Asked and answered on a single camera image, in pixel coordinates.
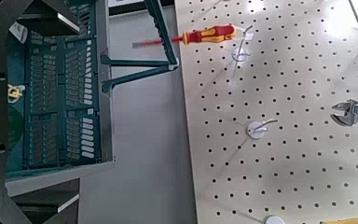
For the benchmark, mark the red yellow screwdriver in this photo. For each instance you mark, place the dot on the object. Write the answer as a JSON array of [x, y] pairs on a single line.
[[211, 34]]

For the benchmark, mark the teal and grey plastic crate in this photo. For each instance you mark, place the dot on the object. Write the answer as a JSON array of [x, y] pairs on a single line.
[[59, 93]]

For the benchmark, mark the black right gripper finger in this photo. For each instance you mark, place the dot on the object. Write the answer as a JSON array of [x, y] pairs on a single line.
[[56, 202], [59, 26]]

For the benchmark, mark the beige perforated pegboard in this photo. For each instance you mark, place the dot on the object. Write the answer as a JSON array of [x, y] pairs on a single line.
[[292, 155]]

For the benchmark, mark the silver white packaged item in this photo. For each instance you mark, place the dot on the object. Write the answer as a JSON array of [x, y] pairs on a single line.
[[18, 31]]

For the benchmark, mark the white pegboard hook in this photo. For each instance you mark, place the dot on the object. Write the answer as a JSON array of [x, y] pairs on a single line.
[[240, 55], [255, 130], [274, 220]]

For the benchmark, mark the small yellow tool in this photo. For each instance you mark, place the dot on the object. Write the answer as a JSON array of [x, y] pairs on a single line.
[[14, 92]]

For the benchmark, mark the black steel adjustable wrench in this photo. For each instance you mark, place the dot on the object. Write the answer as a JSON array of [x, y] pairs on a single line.
[[351, 112]]

